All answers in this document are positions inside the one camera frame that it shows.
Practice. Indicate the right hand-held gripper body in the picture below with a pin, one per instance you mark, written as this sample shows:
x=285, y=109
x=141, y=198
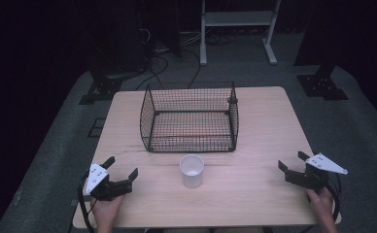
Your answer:
x=309, y=179

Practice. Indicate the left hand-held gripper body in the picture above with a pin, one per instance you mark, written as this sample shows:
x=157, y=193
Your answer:
x=96, y=176

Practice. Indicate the person's right hand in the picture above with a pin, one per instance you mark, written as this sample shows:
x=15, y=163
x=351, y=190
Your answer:
x=322, y=204

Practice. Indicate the person's left hand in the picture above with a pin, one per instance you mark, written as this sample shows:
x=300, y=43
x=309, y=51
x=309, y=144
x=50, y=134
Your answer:
x=107, y=210

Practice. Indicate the white cup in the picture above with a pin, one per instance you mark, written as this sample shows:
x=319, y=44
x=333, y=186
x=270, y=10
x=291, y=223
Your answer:
x=192, y=174

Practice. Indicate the black stand base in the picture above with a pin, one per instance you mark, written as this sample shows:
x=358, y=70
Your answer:
x=104, y=89
x=322, y=85

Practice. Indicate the white metal stand frame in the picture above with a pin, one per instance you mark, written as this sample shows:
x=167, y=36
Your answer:
x=238, y=18

